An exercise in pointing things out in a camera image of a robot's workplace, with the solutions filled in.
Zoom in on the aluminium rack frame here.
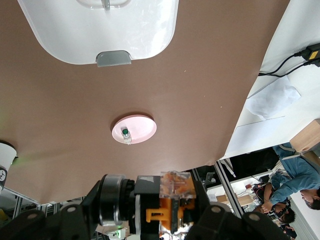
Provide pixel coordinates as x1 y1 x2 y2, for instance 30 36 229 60
213 159 247 218

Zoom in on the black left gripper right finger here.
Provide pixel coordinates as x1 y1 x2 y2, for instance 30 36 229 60
183 181 296 240

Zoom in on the black adapter cable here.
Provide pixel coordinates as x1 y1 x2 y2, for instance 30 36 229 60
259 61 312 77
258 53 305 76

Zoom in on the brown table mat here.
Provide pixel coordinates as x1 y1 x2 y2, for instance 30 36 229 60
0 0 292 204

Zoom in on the white green push-button switch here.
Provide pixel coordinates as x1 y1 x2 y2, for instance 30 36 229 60
120 127 133 145

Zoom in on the white plastic container lid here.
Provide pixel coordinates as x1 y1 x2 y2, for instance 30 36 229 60
17 0 180 68

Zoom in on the black orange push-button switch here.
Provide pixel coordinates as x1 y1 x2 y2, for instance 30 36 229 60
98 170 197 237

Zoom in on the light wooden box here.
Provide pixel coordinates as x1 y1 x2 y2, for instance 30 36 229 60
289 119 320 161

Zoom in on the crumpled white paper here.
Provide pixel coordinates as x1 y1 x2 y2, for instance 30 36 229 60
246 74 302 122

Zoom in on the person in blue jacket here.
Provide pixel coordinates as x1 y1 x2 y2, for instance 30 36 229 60
268 143 320 211

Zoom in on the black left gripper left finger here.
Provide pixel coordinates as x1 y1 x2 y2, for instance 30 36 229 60
0 179 101 240

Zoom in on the person with glasses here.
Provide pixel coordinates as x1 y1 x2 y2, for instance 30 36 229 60
252 182 298 238

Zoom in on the pink round plate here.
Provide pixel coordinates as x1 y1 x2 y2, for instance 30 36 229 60
111 113 158 145

